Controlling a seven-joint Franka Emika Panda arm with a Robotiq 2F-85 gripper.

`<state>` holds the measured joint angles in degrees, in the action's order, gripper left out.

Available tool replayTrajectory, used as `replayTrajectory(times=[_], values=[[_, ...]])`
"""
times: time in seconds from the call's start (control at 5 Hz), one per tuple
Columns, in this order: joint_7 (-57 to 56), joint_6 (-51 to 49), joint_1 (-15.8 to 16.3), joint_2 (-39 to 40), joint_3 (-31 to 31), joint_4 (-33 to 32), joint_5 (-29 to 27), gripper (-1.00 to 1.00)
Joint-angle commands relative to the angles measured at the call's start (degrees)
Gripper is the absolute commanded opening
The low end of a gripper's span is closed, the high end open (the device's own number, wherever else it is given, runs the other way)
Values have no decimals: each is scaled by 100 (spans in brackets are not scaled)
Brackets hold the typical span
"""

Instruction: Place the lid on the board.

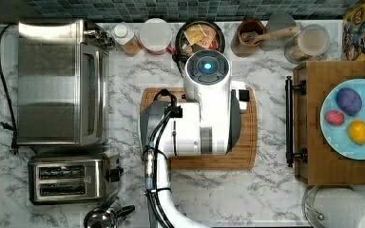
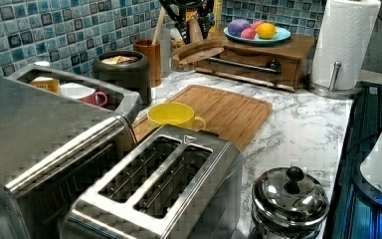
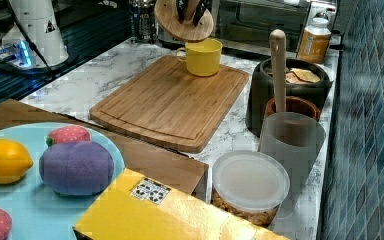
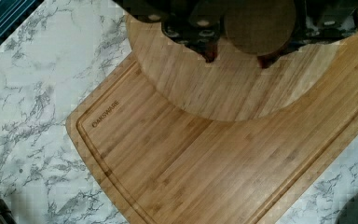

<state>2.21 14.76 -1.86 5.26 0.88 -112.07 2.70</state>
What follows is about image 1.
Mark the glass jar with lid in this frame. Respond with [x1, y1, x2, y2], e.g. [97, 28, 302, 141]
[284, 24, 329, 64]

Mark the white lidded red canister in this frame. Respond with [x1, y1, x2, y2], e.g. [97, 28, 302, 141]
[139, 18, 175, 55]

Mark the wooden spoon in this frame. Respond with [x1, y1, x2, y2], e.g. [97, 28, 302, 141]
[240, 27, 298, 45]

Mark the wooden drawer cabinet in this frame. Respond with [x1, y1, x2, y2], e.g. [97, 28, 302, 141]
[293, 61, 365, 185]

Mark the brown ceramic utensil crock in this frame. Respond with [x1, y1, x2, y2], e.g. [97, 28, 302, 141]
[230, 18, 266, 57]

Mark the yellow lemon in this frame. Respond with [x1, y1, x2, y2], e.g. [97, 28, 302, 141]
[347, 120, 365, 144]

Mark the stainless toaster oven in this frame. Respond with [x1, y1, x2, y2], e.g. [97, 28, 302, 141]
[17, 19, 112, 146]

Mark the silver two-slot toaster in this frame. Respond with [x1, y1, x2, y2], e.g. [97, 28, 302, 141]
[28, 153, 124, 205]

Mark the black bowl of tea bags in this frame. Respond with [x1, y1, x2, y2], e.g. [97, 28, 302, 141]
[172, 21, 225, 63]

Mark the black power cord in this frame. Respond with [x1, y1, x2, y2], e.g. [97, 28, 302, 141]
[0, 24, 20, 155]

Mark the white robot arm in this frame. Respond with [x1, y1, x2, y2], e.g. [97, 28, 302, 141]
[139, 49, 249, 228]

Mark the black drawer handle bar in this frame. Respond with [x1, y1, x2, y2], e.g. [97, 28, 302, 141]
[285, 76, 306, 167]

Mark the colourful cereal box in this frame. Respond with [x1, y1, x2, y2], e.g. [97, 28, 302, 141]
[342, 3, 365, 61]

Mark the spice bottle white cap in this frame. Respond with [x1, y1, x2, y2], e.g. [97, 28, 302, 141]
[111, 23, 143, 56]

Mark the purple egg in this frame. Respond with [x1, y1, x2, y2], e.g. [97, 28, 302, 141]
[336, 87, 362, 116]

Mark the pink speckled egg left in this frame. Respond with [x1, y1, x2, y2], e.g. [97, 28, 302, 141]
[324, 110, 345, 126]

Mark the glass pot lid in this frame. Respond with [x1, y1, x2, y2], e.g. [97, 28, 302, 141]
[301, 186, 325, 228]

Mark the wooden cutting board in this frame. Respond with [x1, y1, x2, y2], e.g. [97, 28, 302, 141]
[139, 87, 258, 173]

